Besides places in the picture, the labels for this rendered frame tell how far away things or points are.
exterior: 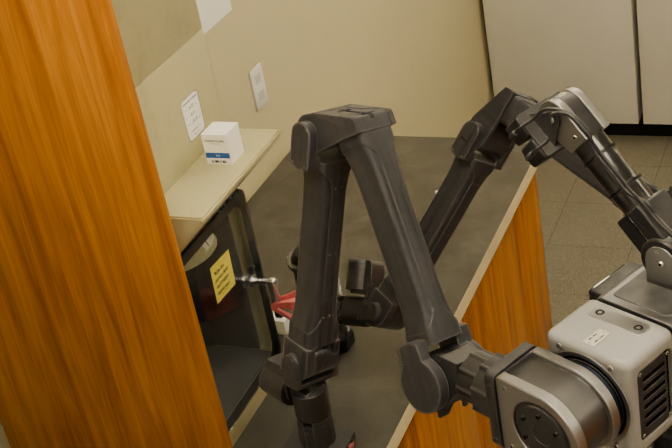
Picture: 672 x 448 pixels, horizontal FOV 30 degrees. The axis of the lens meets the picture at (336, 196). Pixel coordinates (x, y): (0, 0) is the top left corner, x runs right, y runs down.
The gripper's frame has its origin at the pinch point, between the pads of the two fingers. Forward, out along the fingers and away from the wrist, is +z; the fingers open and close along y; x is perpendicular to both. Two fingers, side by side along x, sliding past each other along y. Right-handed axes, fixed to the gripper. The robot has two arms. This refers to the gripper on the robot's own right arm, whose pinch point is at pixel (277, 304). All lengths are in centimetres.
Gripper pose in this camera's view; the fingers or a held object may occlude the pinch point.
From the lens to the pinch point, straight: 247.3
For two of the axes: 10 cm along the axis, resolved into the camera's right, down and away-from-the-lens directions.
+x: 1.7, 8.6, 4.8
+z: -9.2, -0.4, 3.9
